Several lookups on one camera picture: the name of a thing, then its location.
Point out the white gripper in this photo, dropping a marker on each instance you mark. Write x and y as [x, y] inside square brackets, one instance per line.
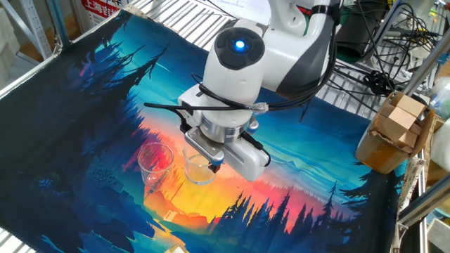
[246, 158]

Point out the clear plain glass cup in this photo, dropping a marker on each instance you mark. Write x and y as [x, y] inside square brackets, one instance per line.
[197, 175]

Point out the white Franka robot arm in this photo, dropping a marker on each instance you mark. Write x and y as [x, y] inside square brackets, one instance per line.
[232, 81]

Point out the clear glass beaker with markings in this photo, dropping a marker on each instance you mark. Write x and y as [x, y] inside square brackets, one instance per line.
[154, 172]

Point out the colourful sunset landscape cloth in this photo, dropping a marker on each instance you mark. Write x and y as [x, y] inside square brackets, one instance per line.
[316, 158]

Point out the brown cardboard box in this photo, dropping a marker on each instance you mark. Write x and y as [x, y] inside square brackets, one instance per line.
[376, 154]

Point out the white paper sheets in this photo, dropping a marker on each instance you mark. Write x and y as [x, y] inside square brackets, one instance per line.
[246, 8]

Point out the light wooden block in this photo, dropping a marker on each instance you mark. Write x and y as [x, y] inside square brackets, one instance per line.
[411, 104]
[408, 138]
[397, 121]

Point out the black bag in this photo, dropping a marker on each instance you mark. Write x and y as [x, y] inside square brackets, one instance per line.
[355, 42]

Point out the patterned fabric strip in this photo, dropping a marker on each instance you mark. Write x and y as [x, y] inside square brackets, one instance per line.
[408, 189]

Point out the red and white sign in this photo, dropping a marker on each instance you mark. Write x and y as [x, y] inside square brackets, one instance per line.
[100, 8]

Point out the aluminium frame beam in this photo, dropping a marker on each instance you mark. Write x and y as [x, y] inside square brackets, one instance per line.
[425, 202]

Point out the blue metal post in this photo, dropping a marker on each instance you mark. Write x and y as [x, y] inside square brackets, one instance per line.
[58, 21]

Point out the white perforated shelf frame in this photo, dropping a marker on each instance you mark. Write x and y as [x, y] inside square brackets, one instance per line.
[33, 24]

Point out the long aluminium frame post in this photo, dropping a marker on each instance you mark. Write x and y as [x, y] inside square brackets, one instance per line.
[429, 59]

